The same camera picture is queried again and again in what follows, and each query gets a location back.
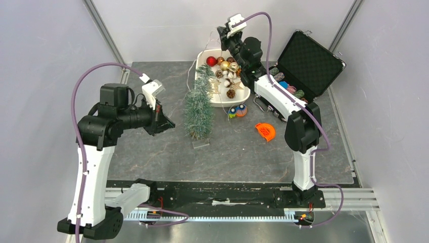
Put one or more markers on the black poker chip case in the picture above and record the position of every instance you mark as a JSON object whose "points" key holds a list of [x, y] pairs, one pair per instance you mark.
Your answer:
{"points": [[306, 64]]}

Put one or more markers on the silver gold bauble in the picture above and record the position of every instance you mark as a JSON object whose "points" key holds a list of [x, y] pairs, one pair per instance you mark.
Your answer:
{"points": [[233, 66]]}

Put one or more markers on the red glitter bauble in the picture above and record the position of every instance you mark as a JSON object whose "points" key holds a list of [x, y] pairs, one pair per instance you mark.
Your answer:
{"points": [[211, 61]]}

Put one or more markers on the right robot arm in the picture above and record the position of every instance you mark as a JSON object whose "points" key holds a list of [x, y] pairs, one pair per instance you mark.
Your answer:
{"points": [[302, 132]]}

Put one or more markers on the gold star topper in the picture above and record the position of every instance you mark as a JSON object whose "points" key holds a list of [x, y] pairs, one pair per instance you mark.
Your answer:
{"points": [[236, 86]]}

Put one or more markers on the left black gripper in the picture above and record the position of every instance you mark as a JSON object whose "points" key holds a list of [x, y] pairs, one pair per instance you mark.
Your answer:
{"points": [[158, 121]]}

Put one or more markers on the gold shiny bauble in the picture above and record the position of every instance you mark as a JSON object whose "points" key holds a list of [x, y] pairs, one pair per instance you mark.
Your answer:
{"points": [[224, 65]]}

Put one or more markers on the orange semicircle plastic piece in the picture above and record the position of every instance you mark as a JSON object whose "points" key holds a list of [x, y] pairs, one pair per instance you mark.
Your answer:
{"points": [[267, 131]]}

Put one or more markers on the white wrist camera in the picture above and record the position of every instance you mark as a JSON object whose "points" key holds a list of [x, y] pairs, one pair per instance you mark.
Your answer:
{"points": [[235, 24], [150, 90]]}

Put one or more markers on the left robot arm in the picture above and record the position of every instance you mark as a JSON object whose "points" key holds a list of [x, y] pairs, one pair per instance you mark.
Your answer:
{"points": [[91, 215]]}

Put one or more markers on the brown pine cone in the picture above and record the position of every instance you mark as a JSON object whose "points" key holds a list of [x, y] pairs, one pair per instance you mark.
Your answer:
{"points": [[231, 93]]}

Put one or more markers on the white plastic tray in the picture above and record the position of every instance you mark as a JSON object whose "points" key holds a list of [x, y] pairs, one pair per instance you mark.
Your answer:
{"points": [[226, 90]]}

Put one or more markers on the orange round toy disc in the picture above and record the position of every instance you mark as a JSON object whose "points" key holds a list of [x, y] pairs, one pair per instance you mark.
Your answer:
{"points": [[241, 110]]}

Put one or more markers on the small frosted christmas tree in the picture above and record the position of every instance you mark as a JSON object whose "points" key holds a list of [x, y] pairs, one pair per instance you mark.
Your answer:
{"points": [[198, 112]]}

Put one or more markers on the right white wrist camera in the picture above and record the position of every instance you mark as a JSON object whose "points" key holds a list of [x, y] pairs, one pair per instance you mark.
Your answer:
{"points": [[235, 24]]}

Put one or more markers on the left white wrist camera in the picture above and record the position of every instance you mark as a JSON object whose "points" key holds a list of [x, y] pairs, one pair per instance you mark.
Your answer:
{"points": [[150, 90]]}

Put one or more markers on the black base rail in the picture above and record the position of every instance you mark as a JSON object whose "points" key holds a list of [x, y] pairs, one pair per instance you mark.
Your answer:
{"points": [[231, 199]]}

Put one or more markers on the clear battery box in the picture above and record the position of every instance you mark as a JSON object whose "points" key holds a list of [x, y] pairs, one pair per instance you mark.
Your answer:
{"points": [[201, 143]]}

